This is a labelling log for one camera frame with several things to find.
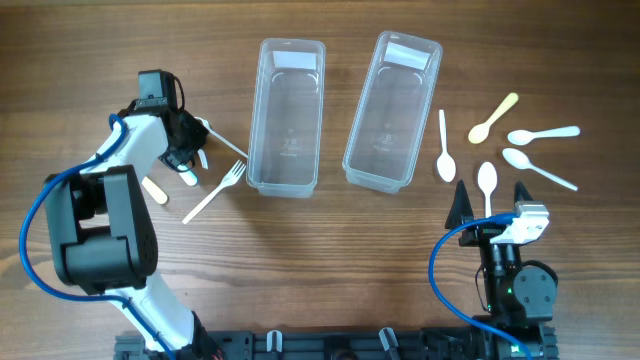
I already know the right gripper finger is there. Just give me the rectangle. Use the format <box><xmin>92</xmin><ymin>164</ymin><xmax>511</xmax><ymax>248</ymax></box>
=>
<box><xmin>514</xmin><ymin>181</ymin><xmax>533</xmax><ymax>203</ymax></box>
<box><xmin>445</xmin><ymin>180</ymin><xmax>474</xmax><ymax>230</ymax></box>

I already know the curved white plastic fork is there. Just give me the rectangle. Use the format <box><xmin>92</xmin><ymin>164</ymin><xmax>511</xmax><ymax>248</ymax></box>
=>
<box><xmin>195</xmin><ymin>117</ymin><xmax>249</xmax><ymax>159</ymax></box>

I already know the light blue plastic fork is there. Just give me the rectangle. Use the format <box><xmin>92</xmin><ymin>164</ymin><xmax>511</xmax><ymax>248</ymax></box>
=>
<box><xmin>179</xmin><ymin>170</ymin><xmax>198</xmax><ymax>186</ymax></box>

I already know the thin white fork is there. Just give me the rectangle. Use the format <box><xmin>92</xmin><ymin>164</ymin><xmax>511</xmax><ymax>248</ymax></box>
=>
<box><xmin>197</xmin><ymin>149</ymin><xmax>209</xmax><ymax>169</ymax></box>

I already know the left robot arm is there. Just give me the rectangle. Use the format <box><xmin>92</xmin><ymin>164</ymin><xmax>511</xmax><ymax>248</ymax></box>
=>
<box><xmin>38</xmin><ymin>70</ymin><xmax>224</xmax><ymax>359</ymax></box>

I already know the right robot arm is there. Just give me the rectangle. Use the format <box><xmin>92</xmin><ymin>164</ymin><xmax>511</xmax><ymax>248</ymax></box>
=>
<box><xmin>433</xmin><ymin>182</ymin><xmax>559</xmax><ymax>359</ymax></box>

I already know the left clear plastic container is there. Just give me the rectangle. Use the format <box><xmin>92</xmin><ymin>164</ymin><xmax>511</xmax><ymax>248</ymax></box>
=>
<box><xmin>246</xmin><ymin>38</ymin><xmax>326</xmax><ymax>198</ymax></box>

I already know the clear plastic container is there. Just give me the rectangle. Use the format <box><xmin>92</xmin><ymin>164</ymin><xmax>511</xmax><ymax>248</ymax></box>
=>
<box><xmin>342</xmin><ymin>31</ymin><xmax>443</xmax><ymax>194</ymax></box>
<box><xmin>246</xmin><ymin>38</ymin><xmax>326</xmax><ymax>198</ymax></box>

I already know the right clear plastic container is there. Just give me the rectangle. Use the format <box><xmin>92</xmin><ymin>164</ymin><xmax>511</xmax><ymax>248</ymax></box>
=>
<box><xmin>342</xmin><ymin>31</ymin><xmax>443</xmax><ymax>194</ymax></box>

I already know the white spoon far right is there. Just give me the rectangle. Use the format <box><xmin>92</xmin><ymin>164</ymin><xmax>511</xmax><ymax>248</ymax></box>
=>
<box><xmin>502</xmin><ymin>148</ymin><xmax>578</xmax><ymax>191</ymax></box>

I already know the white spoon near gripper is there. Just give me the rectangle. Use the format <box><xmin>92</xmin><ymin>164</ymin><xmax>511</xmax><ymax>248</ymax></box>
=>
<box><xmin>478</xmin><ymin>162</ymin><xmax>498</xmax><ymax>218</ymax></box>

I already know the thin white spoon left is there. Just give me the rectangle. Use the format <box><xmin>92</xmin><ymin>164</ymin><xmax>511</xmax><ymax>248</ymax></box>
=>
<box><xmin>436</xmin><ymin>109</ymin><xmax>456</xmax><ymax>183</ymax></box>

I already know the light blue plastic spoon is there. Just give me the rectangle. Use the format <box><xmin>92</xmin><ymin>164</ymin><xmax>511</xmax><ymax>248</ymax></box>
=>
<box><xmin>507</xmin><ymin>126</ymin><xmax>581</xmax><ymax>146</ymax></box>

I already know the yellow plastic fork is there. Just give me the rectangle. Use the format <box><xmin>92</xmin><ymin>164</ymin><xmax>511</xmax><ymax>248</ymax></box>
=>
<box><xmin>141</xmin><ymin>177</ymin><xmax>169</xmax><ymax>205</ymax></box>

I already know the yellow plastic spoon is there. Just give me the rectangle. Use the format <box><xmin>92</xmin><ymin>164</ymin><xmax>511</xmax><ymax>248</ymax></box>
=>
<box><xmin>468</xmin><ymin>92</ymin><xmax>519</xmax><ymax>144</ymax></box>

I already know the right blue cable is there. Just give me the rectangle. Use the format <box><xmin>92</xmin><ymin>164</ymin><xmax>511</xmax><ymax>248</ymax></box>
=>
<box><xmin>427</xmin><ymin>213</ymin><xmax>534</xmax><ymax>360</ymax></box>

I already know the blue cable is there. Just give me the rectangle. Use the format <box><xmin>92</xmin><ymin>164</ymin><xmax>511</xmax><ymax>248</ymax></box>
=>
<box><xmin>427</xmin><ymin>213</ymin><xmax>534</xmax><ymax>360</ymax></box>
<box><xmin>18</xmin><ymin>113</ymin><xmax>176</xmax><ymax>360</ymax></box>

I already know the left blue cable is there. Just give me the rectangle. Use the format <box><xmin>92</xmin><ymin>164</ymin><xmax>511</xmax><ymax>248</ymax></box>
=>
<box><xmin>18</xmin><ymin>113</ymin><xmax>176</xmax><ymax>360</ymax></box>

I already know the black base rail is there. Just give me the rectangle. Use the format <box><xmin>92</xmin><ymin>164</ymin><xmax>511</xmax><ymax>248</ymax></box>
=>
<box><xmin>113</xmin><ymin>327</ymin><xmax>559</xmax><ymax>360</ymax></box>

